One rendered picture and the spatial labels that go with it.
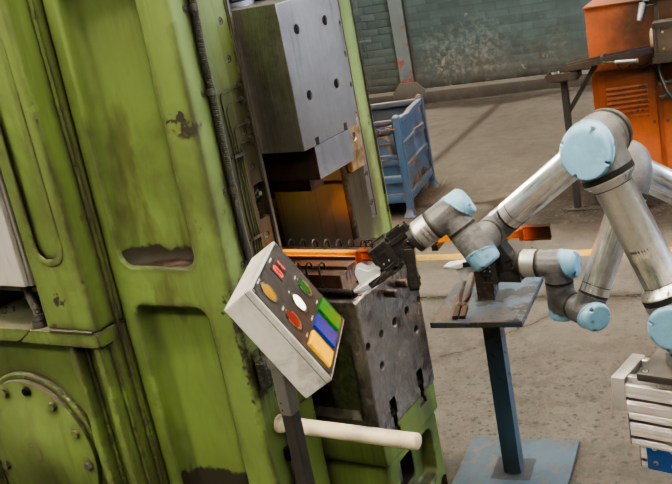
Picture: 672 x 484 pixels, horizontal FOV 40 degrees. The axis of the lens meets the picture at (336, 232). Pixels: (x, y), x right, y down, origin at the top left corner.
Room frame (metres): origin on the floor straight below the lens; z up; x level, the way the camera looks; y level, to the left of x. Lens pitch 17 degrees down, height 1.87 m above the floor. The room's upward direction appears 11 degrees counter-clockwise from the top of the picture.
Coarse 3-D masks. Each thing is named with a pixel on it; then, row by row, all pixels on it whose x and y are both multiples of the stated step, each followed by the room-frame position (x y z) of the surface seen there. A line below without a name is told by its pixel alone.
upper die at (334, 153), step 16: (320, 144) 2.55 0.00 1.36; (336, 144) 2.62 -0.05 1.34; (272, 160) 2.61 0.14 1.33; (288, 160) 2.58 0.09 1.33; (304, 160) 2.55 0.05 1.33; (320, 160) 2.54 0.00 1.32; (336, 160) 2.60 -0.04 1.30; (352, 160) 2.68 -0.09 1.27; (272, 176) 2.61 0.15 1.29; (288, 176) 2.58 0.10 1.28; (304, 176) 2.55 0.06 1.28; (320, 176) 2.52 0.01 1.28
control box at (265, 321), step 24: (264, 264) 2.09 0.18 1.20; (288, 264) 2.21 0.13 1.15; (240, 288) 2.01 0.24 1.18; (288, 288) 2.10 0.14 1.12; (312, 288) 2.22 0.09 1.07; (240, 312) 1.93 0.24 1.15; (264, 312) 1.92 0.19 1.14; (312, 312) 2.10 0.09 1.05; (336, 312) 2.23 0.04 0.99; (264, 336) 1.92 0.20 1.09; (288, 336) 1.91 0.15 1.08; (288, 360) 1.92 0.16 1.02; (312, 360) 1.91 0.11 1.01; (312, 384) 1.91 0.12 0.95
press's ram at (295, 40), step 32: (288, 0) 2.54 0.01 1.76; (320, 0) 2.67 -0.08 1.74; (256, 32) 2.53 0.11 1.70; (288, 32) 2.51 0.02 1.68; (320, 32) 2.64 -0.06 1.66; (256, 64) 2.54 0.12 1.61; (288, 64) 2.49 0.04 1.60; (320, 64) 2.61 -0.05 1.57; (256, 96) 2.55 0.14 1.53; (288, 96) 2.49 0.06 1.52; (320, 96) 2.59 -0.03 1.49; (256, 128) 2.56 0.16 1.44; (288, 128) 2.50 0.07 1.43; (320, 128) 2.56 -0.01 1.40
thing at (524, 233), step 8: (536, 224) 2.68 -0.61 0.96; (544, 224) 2.67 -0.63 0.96; (520, 232) 2.67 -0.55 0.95; (528, 232) 2.68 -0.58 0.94; (536, 232) 2.67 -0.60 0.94; (544, 232) 2.66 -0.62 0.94; (440, 240) 2.79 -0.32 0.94; (448, 240) 2.78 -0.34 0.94; (520, 240) 2.67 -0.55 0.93; (528, 240) 2.67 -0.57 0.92
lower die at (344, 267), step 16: (288, 256) 2.74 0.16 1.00; (304, 256) 2.70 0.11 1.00; (320, 256) 2.67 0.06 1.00; (336, 256) 2.64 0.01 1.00; (352, 256) 2.61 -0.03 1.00; (304, 272) 2.61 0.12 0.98; (336, 272) 2.56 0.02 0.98; (352, 272) 2.58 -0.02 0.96; (336, 288) 2.53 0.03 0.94; (352, 288) 2.57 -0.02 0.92
